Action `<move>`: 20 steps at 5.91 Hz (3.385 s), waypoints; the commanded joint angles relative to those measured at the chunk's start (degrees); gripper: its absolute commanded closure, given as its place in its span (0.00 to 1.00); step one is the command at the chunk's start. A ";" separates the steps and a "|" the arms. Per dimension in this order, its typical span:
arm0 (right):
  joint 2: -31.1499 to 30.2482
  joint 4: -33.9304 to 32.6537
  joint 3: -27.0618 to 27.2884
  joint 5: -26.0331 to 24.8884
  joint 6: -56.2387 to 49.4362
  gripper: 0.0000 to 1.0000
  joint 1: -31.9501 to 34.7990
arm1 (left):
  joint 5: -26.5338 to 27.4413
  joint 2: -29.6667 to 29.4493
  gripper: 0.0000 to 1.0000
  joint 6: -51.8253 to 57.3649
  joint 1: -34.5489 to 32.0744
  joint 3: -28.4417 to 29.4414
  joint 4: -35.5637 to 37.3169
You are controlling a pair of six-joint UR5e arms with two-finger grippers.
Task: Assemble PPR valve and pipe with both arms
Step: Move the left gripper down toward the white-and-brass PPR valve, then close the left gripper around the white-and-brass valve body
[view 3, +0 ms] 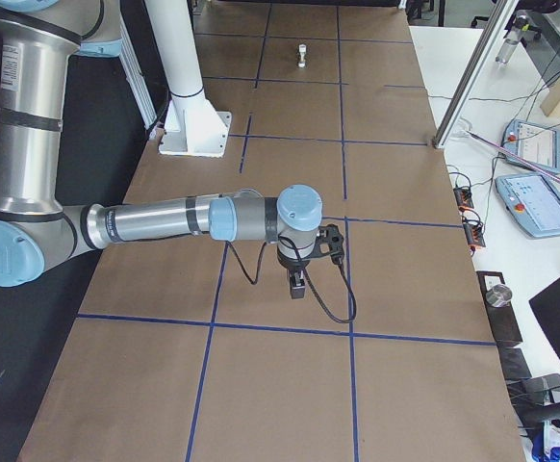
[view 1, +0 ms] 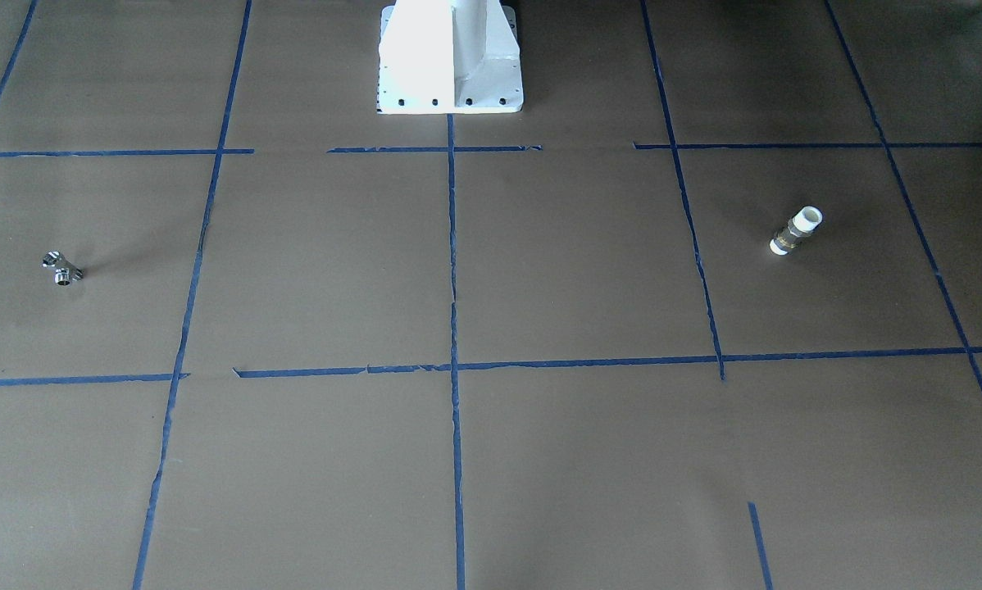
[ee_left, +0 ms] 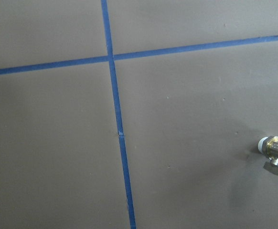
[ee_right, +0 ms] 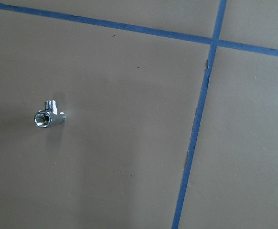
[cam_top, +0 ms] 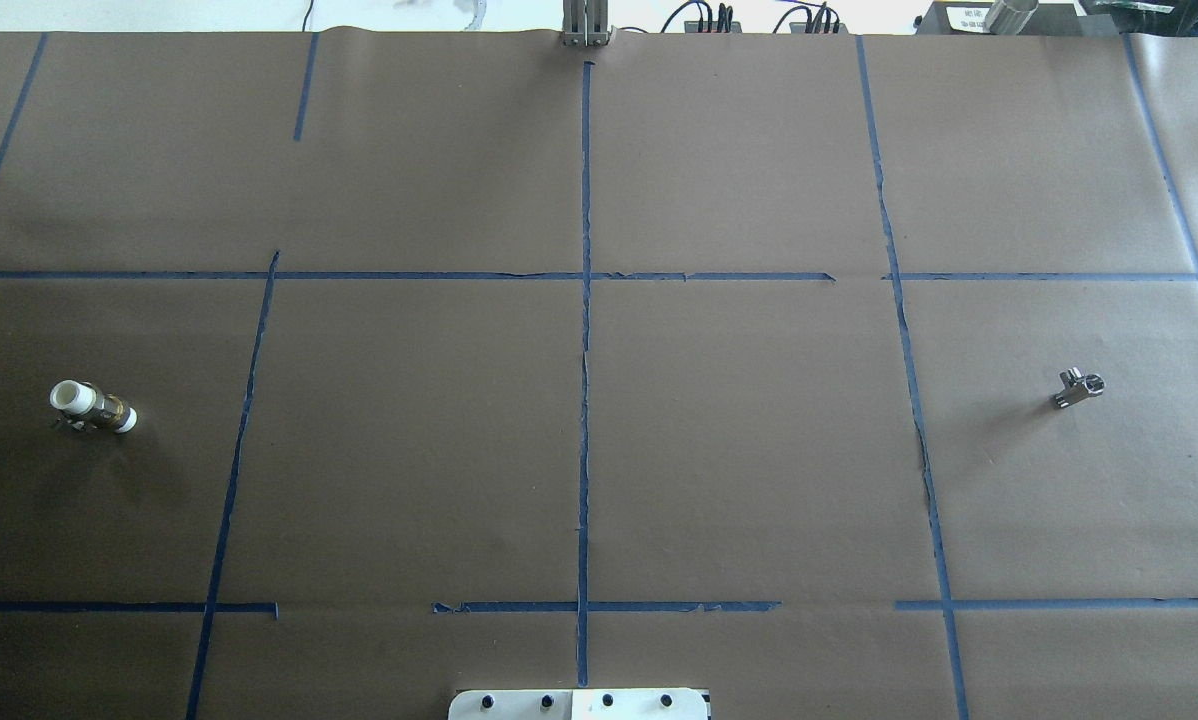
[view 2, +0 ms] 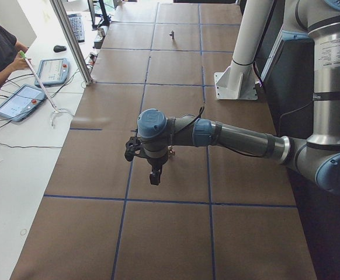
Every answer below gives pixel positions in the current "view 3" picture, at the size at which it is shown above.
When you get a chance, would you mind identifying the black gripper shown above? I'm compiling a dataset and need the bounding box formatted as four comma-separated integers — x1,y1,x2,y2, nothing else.
277,247,310,298

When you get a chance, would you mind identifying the white brass PPR valve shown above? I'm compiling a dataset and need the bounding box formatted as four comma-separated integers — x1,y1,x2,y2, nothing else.
297,43,307,68

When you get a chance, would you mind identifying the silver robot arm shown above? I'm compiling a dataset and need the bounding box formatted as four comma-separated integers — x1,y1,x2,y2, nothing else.
0,1,323,298

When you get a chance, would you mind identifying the black orange connector block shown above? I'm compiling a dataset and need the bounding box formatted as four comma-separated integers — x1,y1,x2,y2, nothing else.
453,186,474,213
462,218,486,252

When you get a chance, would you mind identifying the silver metal cylinder weight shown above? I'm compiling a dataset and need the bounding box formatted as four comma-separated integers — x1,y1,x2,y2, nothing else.
485,284,513,308

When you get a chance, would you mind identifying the near teach pendant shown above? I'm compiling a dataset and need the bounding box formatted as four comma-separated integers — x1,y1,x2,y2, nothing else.
495,173,560,239

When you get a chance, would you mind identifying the teach pendant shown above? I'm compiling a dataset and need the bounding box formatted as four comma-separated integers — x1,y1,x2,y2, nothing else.
495,173,560,239
502,119,560,173

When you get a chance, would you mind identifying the far teach pendant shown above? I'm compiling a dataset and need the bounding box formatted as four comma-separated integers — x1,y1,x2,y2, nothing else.
502,119,560,173

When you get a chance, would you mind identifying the long reach grabber stick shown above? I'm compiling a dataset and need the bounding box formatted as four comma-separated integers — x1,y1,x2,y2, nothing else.
465,131,560,184

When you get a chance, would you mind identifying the clear plastic bottle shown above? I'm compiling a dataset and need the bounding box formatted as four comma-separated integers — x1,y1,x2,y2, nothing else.
495,14,529,64

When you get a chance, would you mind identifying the black camera cable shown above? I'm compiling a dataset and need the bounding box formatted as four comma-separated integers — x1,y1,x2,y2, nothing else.
225,240,358,323

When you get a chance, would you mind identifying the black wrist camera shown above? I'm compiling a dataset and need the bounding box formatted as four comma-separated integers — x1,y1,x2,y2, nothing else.
311,224,345,267

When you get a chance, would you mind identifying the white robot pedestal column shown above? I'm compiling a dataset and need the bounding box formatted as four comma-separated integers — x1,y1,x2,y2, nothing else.
145,0,232,158

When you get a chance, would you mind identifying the aluminium frame post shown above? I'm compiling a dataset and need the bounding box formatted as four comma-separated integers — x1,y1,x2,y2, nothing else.
432,0,519,149

